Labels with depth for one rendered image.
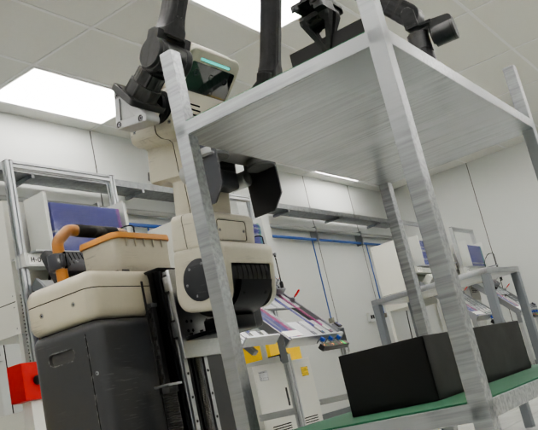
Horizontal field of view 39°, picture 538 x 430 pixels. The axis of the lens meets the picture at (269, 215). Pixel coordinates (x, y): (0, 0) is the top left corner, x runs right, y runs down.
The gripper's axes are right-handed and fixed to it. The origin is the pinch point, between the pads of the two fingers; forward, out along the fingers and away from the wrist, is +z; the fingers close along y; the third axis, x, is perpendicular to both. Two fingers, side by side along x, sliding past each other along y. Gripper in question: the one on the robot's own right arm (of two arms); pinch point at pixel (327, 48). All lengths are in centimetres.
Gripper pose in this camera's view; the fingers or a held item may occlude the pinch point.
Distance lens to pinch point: 152.1
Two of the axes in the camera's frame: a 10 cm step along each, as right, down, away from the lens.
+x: -7.9, 3.2, 5.2
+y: 5.6, 0.8, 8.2
